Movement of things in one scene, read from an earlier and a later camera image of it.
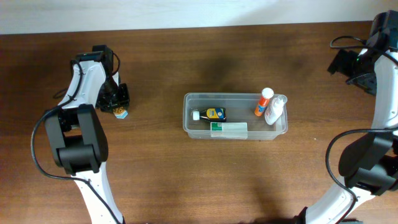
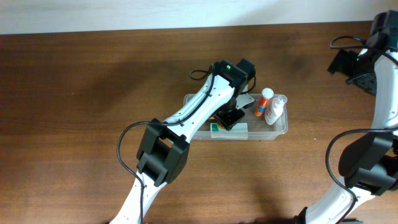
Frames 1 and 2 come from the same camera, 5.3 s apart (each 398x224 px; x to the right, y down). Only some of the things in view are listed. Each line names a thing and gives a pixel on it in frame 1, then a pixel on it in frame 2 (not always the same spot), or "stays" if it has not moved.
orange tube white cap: x=267 y=94 stays
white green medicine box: x=234 y=130 stays
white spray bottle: x=274 y=109 stays
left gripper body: x=112 y=96 → x=229 y=113
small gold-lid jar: x=120 y=112 → x=221 y=126
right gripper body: x=358 y=69 stays
